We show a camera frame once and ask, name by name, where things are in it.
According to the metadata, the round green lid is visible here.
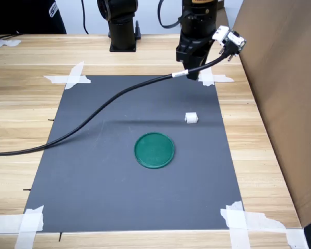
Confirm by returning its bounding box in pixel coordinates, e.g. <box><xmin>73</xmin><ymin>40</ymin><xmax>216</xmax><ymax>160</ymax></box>
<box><xmin>134</xmin><ymin>132</ymin><xmax>176</xmax><ymax>170</ymax></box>

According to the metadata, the white tape scrap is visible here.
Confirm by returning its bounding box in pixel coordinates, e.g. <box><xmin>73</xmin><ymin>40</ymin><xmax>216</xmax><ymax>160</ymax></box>
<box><xmin>0</xmin><ymin>38</ymin><xmax>22</xmax><ymax>48</ymax></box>

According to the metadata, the dark grey mat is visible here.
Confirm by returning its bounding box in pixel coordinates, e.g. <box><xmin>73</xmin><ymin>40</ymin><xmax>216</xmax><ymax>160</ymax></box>
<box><xmin>24</xmin><ymin>75</ymin><xmax>246</xmax><ymax>233</ymax></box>

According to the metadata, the white tape piece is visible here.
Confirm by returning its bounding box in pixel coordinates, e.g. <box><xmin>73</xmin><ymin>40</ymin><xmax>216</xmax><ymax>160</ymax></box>
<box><xmin>220</xmin><ymin>201</ymin><xmax>310</xmax><ymax>249</ymax></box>
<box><xmin>0</xmin><ymin>205</ymin><xmax>45</xmax><ymax>249</ymax></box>
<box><xmin>43</xmin><ymin>61</ymin><xmax>92</xmax><ymax>90</ymax></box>
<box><xmin>198</xmin><ymin>61</ymin><xmax>235</xmax><ymax>87</ymax></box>

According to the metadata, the thin black cable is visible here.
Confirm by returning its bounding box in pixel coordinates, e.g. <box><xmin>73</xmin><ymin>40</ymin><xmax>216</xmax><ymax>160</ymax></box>
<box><xmin>80</xmin><ymin>0</ymin><xmax>90</xmax><ymax>35</ymax></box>

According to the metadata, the person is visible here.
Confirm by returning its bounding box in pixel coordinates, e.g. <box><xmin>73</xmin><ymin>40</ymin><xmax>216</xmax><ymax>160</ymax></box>
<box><xmin>0</xmin><ymin>0</ymin><xmax>67</xmax><ymax>36</ymax></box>

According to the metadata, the brown cardboard partition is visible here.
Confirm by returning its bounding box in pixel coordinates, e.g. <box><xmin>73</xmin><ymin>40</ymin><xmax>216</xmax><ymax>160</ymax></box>
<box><xmin>227</xmin><ymin>0</ymin><xmax>311</xmax><ymax>228</ymax></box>

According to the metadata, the black base plug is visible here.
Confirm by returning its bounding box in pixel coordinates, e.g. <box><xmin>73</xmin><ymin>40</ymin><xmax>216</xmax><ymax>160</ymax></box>
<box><xmin>134</xmin><ymin>20</ymin><xmax>142</xmax><ymax>40</ymax></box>

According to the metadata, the black looped cable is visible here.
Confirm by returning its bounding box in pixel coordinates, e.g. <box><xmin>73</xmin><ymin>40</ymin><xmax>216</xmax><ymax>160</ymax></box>
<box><xmin>157</xmin><ymin>0</ymin><xmax>182</xmax><ymax>30</ymax></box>

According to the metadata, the white camera box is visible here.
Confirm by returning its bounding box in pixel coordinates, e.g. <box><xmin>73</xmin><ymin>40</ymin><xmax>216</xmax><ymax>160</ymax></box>
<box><xmin>211</xmin><ymin>25</ymin><xmax>248</xmax><ymax>62</ymax></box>

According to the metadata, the thick black camera cable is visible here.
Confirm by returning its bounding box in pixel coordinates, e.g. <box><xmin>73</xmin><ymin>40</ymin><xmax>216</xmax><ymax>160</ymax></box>
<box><xmin>0</xmin><ymin>43</ymin><xmax>241</xmax><ymax>157</ymax></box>

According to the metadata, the small white plastic terminal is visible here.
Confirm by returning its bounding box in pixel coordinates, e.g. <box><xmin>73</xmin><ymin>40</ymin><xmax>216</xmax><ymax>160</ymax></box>
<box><xmin>184</xmin><ymin>112</ymin><xmax>199</xmax><ymax>125</ymax></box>

